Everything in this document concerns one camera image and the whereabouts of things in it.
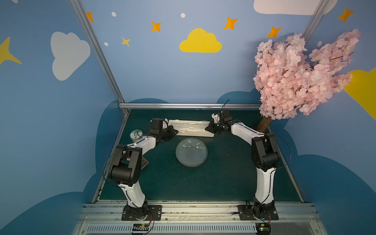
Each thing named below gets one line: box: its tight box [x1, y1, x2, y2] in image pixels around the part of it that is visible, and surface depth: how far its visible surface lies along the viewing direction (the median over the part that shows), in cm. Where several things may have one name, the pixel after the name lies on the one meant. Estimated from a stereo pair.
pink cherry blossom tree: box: [253, 28, 361, 133], surface depth 67 cm
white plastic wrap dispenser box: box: [167, 119, 215, 138], surface depth 106 cm
